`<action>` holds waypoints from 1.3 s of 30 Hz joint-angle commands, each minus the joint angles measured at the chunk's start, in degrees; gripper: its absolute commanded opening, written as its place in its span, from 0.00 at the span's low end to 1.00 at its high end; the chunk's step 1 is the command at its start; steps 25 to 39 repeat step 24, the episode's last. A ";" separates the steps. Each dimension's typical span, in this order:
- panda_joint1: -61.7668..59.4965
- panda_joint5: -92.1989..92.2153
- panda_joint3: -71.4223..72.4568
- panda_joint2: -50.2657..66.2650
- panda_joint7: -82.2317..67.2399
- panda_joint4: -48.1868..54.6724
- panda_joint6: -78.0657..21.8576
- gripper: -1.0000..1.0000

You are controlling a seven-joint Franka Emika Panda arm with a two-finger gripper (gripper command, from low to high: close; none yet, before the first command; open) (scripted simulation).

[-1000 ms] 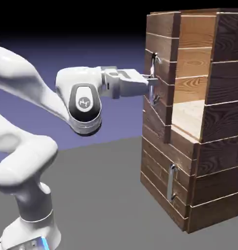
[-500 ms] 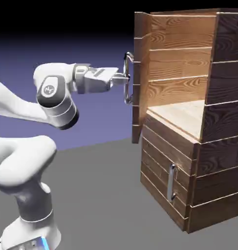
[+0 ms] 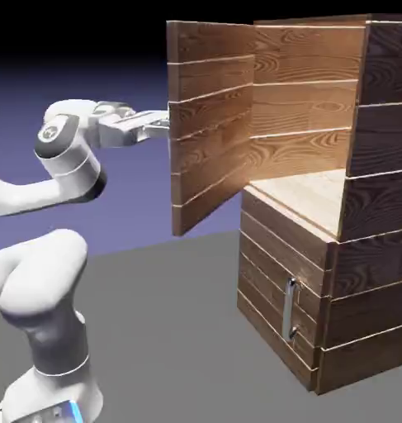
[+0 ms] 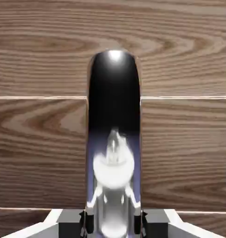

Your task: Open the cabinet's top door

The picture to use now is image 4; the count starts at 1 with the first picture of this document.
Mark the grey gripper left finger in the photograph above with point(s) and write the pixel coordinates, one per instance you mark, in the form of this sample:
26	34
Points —
68	226

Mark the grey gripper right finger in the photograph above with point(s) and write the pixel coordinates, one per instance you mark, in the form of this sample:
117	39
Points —
157	226

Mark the wooden cabinet door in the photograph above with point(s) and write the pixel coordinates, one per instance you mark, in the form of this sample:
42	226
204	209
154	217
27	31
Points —
40	46
16	219
40	158

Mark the wooden cabinet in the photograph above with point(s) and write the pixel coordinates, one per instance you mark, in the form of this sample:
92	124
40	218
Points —
198	78

